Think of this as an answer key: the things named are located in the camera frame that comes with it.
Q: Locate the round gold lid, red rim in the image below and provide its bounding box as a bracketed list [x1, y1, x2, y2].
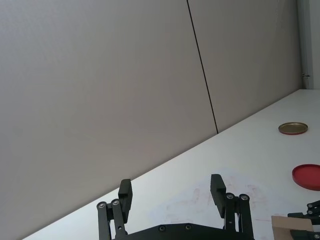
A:
[278, 121, 309, 137]

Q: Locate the pale grey upright frame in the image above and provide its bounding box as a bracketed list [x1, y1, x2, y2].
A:
[296, 0, 312, 90]

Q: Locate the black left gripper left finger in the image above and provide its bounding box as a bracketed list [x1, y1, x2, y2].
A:
[96, 178, 134, 240]

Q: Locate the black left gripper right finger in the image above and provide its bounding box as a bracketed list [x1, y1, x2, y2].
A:
[210, 174, 255, 240]

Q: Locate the brown cardboard box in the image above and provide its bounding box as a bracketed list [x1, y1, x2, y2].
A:
[271, 215, 320, 240]

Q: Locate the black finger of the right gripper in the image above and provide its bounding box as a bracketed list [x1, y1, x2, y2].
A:
[289, 229, 320, 240]
[287, 200, 320, 221]

